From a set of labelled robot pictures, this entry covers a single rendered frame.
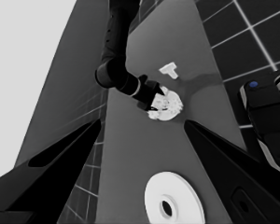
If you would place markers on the large thick white disc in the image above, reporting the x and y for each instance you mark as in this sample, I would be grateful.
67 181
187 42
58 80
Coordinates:
177 189

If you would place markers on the dark robot body block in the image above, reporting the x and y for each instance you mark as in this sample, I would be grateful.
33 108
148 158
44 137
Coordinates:
264 102

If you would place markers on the small white T-shaped piece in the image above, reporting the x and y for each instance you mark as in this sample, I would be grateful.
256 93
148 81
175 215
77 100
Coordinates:
169 70

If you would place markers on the small white toothed gear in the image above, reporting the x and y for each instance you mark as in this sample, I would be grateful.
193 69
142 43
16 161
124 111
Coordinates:
158 101
152 115
176 100

